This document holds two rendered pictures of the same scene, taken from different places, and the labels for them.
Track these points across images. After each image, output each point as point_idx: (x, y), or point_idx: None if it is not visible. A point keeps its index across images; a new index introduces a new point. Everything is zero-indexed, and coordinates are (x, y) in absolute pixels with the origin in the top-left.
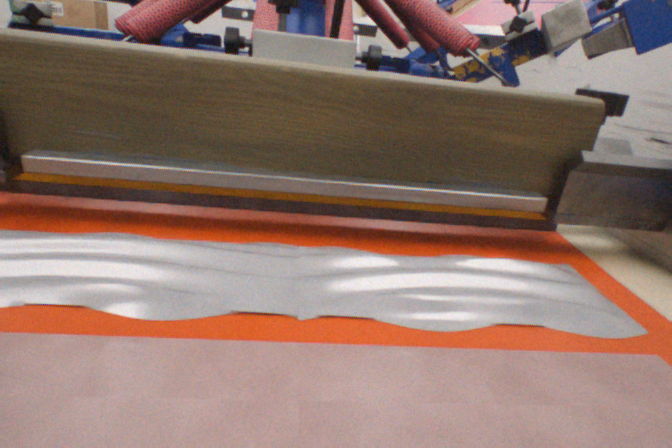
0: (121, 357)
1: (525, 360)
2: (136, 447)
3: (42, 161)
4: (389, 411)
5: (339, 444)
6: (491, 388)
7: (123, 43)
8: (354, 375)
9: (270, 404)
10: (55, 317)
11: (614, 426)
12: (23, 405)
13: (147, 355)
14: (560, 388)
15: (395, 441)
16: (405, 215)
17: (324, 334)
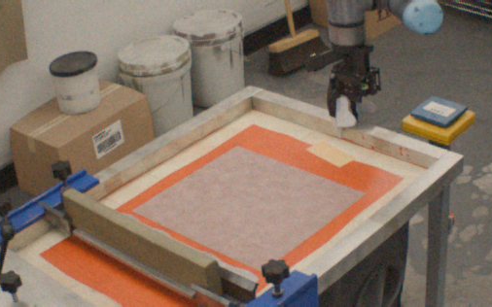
0: (223, 249)
1: (158, 221)
2: (229, 236)
3: None
4: (193, 225)
5: (205, 225)
6: (172, 221)
7: (178, 244)
8: (191, 231)
9: (208, 233)
10: (228, 261)
11: (164, 210)
12: (240, 247)
13: (219, 248)
14: (161, 216)
15: (197, 222)
16: None
17: (186, 239)
